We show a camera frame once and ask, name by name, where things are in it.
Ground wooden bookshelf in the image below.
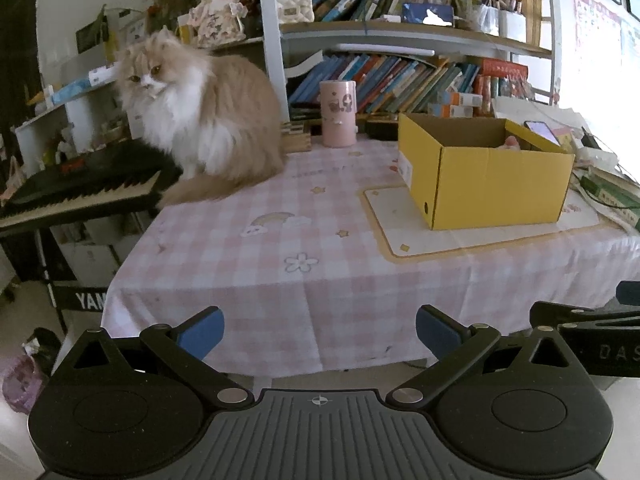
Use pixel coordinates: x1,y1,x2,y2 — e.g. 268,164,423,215
257,0,557,122

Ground smartphone with lit screen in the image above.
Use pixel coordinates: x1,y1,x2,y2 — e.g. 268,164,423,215
523,119,560,146

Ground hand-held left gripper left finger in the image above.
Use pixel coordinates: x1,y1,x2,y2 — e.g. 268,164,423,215
62,306,254,409

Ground white quilted handbag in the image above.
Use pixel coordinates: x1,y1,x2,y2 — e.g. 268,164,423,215
274,0,316,24

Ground dark picture frame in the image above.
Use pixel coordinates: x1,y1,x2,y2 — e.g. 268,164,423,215
74,17,109,54

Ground pink cylindrical container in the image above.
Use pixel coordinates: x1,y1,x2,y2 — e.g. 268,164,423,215
318,79,359,148

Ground white drawer cabinet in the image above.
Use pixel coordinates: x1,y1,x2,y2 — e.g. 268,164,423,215
49,209,152,287

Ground cream desk mat orange border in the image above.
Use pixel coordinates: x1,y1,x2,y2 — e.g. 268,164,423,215
360,184,617,261

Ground yellow cardboard box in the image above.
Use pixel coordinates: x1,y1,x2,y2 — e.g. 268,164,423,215
397,112,576,231

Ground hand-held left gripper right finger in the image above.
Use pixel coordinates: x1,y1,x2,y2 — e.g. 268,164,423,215
387,304,579,409

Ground black floor bag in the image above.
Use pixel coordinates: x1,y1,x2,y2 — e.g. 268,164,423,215
22,327,64,361

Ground white shelf unit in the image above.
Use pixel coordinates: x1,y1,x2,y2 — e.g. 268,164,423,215
12,54,137,177

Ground orange and white small boxes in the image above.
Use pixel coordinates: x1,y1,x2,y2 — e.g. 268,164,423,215
429,90,484,119

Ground floral cloth doll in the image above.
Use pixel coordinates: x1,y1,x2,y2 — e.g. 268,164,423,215
177,0,249,49

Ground black keyboard stand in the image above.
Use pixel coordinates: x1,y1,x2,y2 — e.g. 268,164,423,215
37,225,117,337

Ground stack of white papers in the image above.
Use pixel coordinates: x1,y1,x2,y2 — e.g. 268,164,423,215
492,97,587,131

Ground pink wall poster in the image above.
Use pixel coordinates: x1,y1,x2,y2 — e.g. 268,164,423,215
572,0,640,112

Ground row of leaning books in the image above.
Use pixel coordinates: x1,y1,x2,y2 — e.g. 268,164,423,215
288,52,532,117

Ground stack of green books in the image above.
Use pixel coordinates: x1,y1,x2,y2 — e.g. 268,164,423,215
574,159,640,232

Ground stack of wooden blocks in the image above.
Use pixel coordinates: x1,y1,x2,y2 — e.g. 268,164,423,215
279,119,312,154

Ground fluffy cream and white cat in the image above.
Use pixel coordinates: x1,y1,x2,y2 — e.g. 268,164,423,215
113,27,287,207

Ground desktop with pink checked tablecloth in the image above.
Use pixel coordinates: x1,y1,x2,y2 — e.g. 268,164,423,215
100,137,640,379

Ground black electronic piano keyboard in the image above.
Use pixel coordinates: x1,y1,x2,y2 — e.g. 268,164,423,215
0,138,184,234

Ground white paper gift bags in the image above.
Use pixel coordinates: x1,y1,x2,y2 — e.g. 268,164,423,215
472,2,529,41

